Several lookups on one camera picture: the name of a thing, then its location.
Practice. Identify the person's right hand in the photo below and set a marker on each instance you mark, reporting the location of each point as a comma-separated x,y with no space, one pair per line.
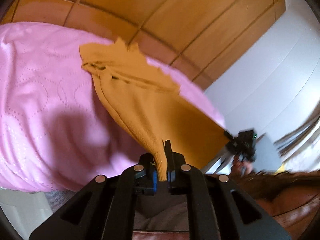
240,167

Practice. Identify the mustard orange knit garment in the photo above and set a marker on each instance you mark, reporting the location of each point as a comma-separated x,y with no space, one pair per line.
146,103

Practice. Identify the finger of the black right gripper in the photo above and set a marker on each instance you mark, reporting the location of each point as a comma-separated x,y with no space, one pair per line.
228,135

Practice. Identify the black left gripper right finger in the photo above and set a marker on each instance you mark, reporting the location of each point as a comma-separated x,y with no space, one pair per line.
217,207

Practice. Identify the pink quilted bedspread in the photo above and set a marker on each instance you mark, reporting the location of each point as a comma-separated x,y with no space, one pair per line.
55,133

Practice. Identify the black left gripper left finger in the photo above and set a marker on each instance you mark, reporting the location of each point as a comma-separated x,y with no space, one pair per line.
104,208

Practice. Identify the wooden panelled headboard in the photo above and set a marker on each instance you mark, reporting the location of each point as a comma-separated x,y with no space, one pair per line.
201,38

